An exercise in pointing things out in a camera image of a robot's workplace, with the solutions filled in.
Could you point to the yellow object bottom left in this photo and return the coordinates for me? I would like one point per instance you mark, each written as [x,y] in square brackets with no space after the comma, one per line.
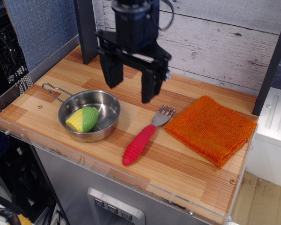
[23,220]

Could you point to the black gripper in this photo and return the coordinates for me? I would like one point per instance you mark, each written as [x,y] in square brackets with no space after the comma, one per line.
[134,43]

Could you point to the orange cloth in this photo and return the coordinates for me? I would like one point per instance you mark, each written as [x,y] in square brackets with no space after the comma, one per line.
[211,130]

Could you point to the dark grey post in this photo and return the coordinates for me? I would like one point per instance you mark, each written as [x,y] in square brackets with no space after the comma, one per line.
[268,79]
[87,29]

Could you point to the silver metal pan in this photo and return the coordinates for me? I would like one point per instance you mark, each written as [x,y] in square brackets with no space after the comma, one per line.
[108,106]

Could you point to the dark grey left post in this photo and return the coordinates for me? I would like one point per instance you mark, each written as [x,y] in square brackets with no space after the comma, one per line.
[87,29]

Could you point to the toy corn cob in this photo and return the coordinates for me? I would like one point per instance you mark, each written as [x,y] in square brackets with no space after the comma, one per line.
[83,120]

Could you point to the white side appliance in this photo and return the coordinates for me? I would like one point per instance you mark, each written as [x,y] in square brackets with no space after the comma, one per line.
[264,159]

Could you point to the dark grey right post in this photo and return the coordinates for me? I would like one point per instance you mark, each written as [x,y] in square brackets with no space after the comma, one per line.
[268,79]

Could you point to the silver dispenser button panel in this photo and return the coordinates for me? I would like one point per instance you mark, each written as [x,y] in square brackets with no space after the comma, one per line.
[108,210]

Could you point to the stainless steel toy cabinet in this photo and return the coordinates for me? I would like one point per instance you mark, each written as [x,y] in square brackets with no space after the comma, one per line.
[70,183]

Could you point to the red handled metal fork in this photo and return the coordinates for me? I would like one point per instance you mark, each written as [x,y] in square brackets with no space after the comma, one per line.
[137,145]

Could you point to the black plastic crate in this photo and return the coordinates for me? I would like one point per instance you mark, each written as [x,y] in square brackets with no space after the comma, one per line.
[12,62]

